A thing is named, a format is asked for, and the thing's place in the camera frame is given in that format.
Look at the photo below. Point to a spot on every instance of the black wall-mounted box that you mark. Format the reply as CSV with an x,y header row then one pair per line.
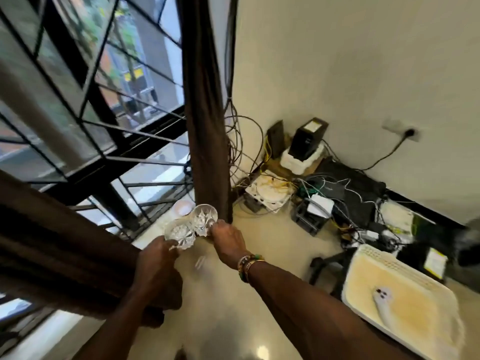
x,y
275,138

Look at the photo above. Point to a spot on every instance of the person's right forearm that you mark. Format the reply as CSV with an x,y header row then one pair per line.
x,y
318,318

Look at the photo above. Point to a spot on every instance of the person's left hand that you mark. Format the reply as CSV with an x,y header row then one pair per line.
x,y
157,269

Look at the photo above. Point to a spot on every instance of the dark brown curtain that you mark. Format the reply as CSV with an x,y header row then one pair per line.
x,y
56,258
204,108

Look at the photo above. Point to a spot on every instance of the grey metal cage bracket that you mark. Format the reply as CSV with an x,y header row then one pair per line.
x,y
309,221

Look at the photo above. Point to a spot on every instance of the white electronic device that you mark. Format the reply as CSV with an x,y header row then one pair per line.
x,y
268,193

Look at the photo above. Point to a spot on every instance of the orange brick building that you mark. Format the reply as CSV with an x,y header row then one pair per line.
x,y
108,59

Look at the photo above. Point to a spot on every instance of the dark green cardboard box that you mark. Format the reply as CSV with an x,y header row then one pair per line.
x,y
431,228

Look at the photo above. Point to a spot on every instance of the white square router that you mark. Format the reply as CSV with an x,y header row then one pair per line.
x,y
318,206

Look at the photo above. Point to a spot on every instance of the white foam packing block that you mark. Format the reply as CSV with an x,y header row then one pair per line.
x,y
300,163

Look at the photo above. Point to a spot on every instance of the person's right hand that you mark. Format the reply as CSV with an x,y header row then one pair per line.
x,y
228,243

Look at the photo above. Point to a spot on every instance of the grey outdoor building wall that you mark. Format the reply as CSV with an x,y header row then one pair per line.
x,y
157,71

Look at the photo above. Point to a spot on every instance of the white bowl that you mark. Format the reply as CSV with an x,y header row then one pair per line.
x,y
182,208

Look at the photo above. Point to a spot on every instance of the large flat black device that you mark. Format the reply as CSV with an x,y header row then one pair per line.
x,y
348,183

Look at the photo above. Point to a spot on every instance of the small black network switch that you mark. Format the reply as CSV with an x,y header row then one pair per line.
x,y
332,189

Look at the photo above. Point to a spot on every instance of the white wall socket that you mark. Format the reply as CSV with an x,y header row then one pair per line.
x,y
399,127

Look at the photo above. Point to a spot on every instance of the white game controller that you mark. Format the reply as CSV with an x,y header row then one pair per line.
x,y
382,299

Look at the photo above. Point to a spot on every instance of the black backup power unit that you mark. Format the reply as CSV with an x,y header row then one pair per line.
x,y
307,140
423,258

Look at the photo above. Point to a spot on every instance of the person's left forearm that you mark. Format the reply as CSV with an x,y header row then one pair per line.
x,y
112,333

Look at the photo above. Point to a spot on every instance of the white router with yellow print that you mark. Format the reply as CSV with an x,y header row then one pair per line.
x,y
395,217

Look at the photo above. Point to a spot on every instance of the clear cut glass cup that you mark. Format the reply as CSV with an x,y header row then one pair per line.
x,y
204,219
182,233

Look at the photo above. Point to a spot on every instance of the white plastic laundry basket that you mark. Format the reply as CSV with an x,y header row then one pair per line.
x,y
412,307

